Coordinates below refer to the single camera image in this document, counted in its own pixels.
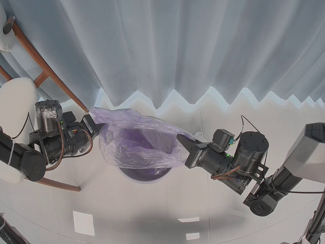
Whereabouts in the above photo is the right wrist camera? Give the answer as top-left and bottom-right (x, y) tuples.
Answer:
(212, 129), (234, 152)

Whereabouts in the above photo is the pale blue curtain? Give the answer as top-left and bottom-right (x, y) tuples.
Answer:
(0, 0), (325, 110)

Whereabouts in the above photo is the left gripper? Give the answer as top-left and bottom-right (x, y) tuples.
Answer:
(46, 114), (101, 160)

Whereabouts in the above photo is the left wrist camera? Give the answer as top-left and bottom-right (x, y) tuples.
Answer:
(62, 111), (83, 130)

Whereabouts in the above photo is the cream cushioned wooden chair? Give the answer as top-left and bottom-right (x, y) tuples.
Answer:
(0, 3), (90, 193)

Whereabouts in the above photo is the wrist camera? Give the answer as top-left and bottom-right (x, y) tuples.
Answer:
(62, 111), (83, 130)
(212, 129), (234, 152)

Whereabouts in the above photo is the purple plastic bag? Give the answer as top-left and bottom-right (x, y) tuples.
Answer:
(89, 106), (196, 180)

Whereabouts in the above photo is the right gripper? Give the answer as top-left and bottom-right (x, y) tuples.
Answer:
(176, 134), (236, 177)

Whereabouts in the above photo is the silver trash bin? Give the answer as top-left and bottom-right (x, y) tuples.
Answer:
(114, 116), (179, 185)

